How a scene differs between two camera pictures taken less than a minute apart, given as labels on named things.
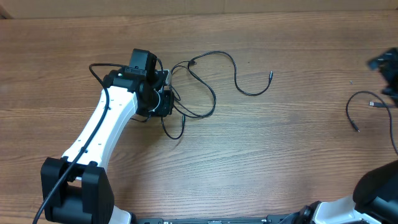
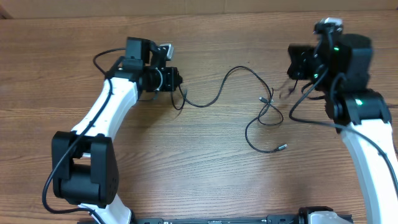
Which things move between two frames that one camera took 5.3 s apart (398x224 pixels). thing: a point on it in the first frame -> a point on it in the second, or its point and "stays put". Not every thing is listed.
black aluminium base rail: (276, 219) stays put
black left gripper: (166, 108) -> (170, 84)
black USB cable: (191, 64) -> (185, 94)
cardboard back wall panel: (46, 9) stays put
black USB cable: (235, 73) -> (258, 116)
